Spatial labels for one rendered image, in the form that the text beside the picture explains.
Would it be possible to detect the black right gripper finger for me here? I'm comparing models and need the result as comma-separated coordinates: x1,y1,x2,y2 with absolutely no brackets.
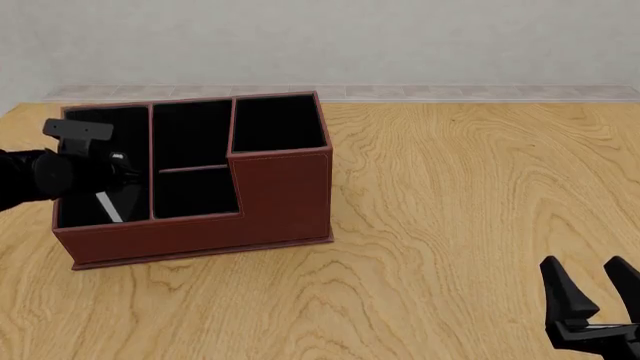
602,255,640,324
539,255,601,324

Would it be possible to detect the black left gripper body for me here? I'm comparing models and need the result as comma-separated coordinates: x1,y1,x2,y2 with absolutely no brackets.
97,150,144,192

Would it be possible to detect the small flat plate on stalk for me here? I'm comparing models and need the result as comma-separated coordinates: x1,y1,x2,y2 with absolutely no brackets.
41,117,115,156

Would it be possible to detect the red-brown desk caddy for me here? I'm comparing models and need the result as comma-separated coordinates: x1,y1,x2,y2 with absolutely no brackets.
51,90,336,272

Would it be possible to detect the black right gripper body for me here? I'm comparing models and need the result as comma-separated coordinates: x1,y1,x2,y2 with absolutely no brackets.
546,317,640,357

